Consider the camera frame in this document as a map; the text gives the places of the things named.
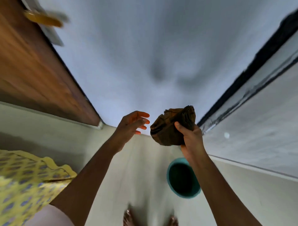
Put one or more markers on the person's left hand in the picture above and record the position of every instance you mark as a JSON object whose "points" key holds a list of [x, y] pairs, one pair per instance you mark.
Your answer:
{"points": [[127, 130]]}

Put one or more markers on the person's right hand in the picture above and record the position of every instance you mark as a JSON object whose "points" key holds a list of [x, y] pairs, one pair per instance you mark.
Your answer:
{"points": [[193, 142]]}

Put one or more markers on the person's left fingers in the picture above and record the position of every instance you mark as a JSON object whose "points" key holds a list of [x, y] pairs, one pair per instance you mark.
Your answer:
{"points": [[140, 121]]}

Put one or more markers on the person's right thumb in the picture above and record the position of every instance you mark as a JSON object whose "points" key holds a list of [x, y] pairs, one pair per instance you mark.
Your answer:
{"points": [[180, 129]]}

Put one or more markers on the brown cloth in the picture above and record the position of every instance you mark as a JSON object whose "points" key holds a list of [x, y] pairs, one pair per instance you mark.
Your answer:
{"points": [[168, 128]]}

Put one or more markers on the person's right forearm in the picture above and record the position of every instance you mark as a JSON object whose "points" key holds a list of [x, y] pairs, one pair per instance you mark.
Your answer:
{"points": [[218, 193]]}

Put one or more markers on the person's left forearm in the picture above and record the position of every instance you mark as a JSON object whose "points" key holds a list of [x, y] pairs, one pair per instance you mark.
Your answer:
{"points": [[93, 177]]}

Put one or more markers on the teal plastic bucket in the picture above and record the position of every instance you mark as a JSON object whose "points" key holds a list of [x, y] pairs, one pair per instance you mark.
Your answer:
{"points": [[182, 180]]}

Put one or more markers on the person's right foot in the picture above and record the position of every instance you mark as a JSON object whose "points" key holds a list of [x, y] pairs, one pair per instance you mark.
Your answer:
{"points": [[173, 221]]}

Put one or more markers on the person's foot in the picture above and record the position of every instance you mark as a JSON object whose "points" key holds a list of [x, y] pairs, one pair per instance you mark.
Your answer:
{"points": [[173, 221], [128, 218]]}

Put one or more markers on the person's left foot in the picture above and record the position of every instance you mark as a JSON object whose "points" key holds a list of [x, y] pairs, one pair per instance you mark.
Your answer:
{"points": [[128, 218]]}

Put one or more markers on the brown wooden door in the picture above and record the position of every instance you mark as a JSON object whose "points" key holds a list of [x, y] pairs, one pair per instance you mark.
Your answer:
{"points": [[37, 69]]}

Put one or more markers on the yellow blue patterned garment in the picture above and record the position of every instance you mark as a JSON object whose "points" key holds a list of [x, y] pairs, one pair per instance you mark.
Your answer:
{"points": [[25, 184]]}

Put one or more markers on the pink trousers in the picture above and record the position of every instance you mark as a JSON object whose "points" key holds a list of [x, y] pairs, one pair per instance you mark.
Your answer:
{"points": [[47, 216]]}

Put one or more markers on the black wall trim strip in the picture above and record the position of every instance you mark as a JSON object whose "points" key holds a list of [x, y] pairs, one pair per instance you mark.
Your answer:
{"points": [[251, 65]]}

